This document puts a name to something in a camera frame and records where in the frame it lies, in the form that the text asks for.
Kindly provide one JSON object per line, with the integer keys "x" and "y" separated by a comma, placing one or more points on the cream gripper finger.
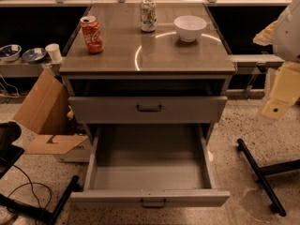
{"x": 285, "y": 91}

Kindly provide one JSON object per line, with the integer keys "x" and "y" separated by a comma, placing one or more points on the green white 7up can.
{"x": 148, "y": 15}

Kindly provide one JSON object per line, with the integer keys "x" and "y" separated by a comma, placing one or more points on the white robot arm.
{"x": 284, "y": 36}

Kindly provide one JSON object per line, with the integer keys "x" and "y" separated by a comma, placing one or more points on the grey drawer cabinet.
{"x": 155, "y": 64}

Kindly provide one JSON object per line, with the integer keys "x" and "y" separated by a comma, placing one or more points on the open middle drawer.
{"x": 149, "y": 166}

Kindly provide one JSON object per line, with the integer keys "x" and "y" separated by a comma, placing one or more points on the upper grey drawer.
{"x": 147, "y": 110}

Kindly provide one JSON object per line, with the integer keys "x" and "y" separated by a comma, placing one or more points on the orange coca-cola can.
{"x": 91, "y": 33}

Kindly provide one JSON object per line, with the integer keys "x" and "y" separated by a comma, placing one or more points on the black stand leg right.
{"x": 264, "y": 171}

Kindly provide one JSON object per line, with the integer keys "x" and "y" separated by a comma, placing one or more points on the white bowl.
{"x": 188, "y": 27}

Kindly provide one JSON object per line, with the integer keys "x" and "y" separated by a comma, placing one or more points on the white paper cup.
{"x": 53, "y": 51}

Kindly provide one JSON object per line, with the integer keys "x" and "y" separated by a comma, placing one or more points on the brown cardboard box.
{"x": 45, "y": 112}

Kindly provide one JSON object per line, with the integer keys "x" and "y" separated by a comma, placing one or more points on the blue patterned bowl right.
{"x": 35, "y": 55}

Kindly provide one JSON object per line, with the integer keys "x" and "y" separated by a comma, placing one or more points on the blue patterned bowl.
{"x": 10, "y": 52}
{"x": 35, "y": 55}

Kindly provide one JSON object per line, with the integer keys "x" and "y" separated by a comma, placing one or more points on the blue patterned bowl left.
{"x": 10, "y": 52}

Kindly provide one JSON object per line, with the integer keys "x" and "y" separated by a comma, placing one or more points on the black chair seat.
{"x": 9, "y": 153}

